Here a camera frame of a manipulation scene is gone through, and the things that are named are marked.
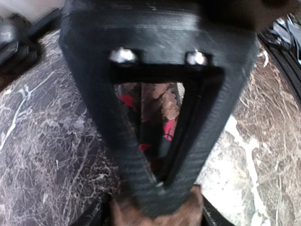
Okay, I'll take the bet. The brown red patterned tie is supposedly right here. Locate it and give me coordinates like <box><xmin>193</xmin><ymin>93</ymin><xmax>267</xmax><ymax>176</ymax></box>
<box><xmin>111</xmin><ymin>83</ymin><xmax>204</xmax><ymax>226</ymax></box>

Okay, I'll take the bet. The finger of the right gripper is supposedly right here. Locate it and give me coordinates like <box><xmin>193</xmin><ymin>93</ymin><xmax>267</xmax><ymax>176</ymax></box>
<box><xmin>60</xmin><ymin>0</ymin><xmax>257</xmax><ymax>217</ymax></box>

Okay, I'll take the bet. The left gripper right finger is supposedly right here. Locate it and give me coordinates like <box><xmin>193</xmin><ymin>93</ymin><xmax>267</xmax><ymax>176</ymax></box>
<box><xmin>202</xmin><ymin>200</ymin><xmax>233</xmax><ymax>226</ymax></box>

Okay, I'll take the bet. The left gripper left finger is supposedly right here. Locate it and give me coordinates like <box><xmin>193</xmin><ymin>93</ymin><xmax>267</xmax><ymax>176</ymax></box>
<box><xmin>71</xmin><ymin>200</ymin><xmax>110</xmax><ymax>226</ymax></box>

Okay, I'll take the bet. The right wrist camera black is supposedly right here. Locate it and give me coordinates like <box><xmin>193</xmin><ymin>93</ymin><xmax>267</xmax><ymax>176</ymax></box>
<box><xmin>0</xmin><ymin>14</ymin><xmax>40</xmax><ymax>74</ymax></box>

